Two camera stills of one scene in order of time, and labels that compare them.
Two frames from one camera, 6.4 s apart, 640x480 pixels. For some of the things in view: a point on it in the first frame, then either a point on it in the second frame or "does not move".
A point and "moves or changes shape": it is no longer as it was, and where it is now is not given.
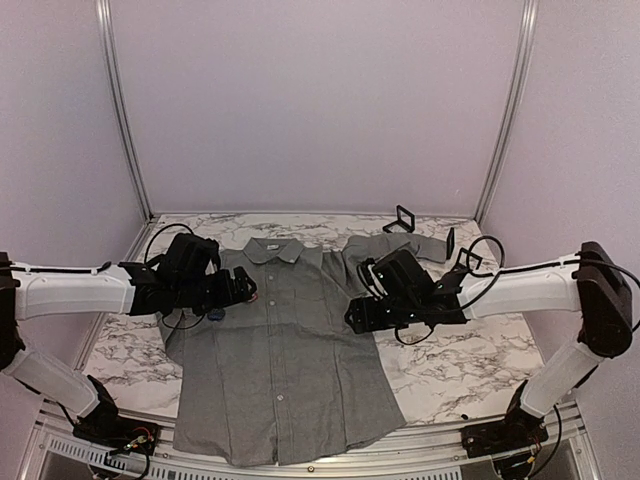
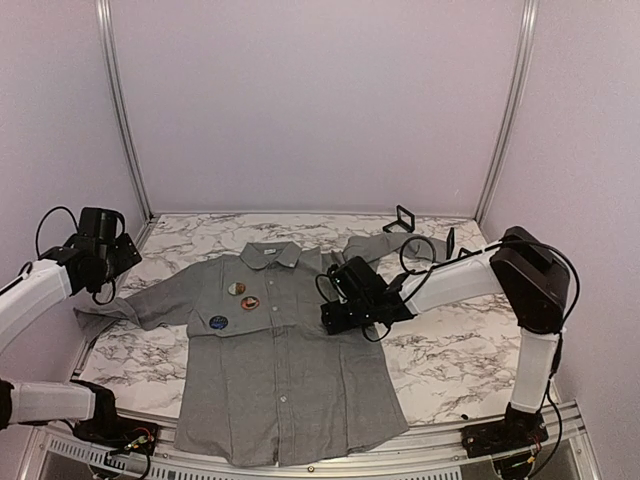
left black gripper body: x=208 y=298 → x=128 y=256
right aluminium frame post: x=527 y=31 does not move
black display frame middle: x=450 y=242 does not move
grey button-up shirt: x=283 y=376 moves or changes shape
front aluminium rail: x=575 y=457 does not move
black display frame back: x=402 y=224 does not move
